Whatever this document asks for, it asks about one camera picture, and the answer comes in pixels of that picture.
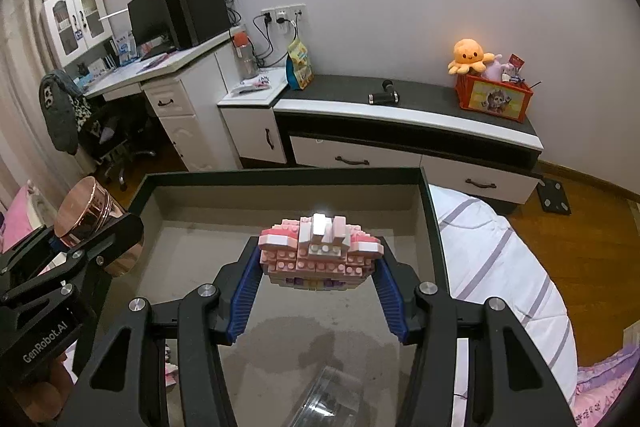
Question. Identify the white bedside cabinet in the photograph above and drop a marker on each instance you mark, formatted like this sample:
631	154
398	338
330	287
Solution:
250	132

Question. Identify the rose gold metal can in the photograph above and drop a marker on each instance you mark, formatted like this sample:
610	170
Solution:
90	207

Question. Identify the black white low cabinet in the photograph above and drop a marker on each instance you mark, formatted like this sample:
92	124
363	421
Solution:
425	107

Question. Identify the grey hooded garment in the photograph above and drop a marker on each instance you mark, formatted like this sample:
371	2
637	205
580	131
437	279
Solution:
60	112

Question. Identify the orange printed crate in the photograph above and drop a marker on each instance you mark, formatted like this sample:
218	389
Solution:
495	99

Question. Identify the black bathroom scale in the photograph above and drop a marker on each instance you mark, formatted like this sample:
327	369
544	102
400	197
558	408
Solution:
554	197

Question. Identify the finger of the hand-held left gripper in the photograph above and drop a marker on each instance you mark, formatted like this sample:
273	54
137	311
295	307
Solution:
115	237
30	247

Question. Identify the beige curtain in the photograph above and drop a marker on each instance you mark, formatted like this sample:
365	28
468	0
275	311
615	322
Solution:
20	82

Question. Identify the black computer tower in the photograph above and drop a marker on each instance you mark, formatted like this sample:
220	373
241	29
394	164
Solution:
197	12

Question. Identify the papers and pen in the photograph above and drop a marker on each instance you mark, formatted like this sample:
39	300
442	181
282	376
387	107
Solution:
252	84

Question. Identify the small red packet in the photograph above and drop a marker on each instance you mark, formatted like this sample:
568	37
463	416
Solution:
516	62

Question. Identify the clear plastic cup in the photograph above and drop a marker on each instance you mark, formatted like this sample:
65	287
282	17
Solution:
325	402

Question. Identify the white glass door cabinet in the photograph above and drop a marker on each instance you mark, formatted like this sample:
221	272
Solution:
70	27

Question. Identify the blue white boxes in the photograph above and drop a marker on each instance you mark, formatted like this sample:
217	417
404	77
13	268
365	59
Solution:
125	49

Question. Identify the black computer monitor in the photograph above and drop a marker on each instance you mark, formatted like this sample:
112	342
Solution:
147	17

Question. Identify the purple plush toy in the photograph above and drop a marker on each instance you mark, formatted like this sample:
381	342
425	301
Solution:
495	69

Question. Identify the blue yellow snack bag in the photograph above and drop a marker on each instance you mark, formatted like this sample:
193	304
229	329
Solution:
299	67

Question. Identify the person's left hand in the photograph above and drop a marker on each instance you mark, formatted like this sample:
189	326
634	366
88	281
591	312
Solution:
50	387

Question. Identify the orange octopus plush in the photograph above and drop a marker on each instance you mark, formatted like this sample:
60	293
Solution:
469	54

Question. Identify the black massage gun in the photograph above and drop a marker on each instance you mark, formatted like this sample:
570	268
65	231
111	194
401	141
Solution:
382	97

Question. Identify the pink building block model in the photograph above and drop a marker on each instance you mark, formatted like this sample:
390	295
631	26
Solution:
320	257

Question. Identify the clear bottle orange cap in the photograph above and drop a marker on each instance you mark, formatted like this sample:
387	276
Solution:
246	57

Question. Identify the black office chair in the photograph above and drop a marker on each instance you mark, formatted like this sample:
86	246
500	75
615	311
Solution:
120	132

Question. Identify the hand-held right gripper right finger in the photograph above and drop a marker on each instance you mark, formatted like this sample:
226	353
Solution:
392	302

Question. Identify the dark storage box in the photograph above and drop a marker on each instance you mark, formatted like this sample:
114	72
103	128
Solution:
170	207

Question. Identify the pink printed blanket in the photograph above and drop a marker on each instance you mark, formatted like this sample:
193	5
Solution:
605	387

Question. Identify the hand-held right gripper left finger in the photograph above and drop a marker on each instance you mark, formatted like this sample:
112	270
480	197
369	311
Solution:
245	292

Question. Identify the white wall outlet strip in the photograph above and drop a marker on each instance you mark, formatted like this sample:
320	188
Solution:
282	14

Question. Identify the white desk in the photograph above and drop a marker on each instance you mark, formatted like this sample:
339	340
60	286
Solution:
200	107

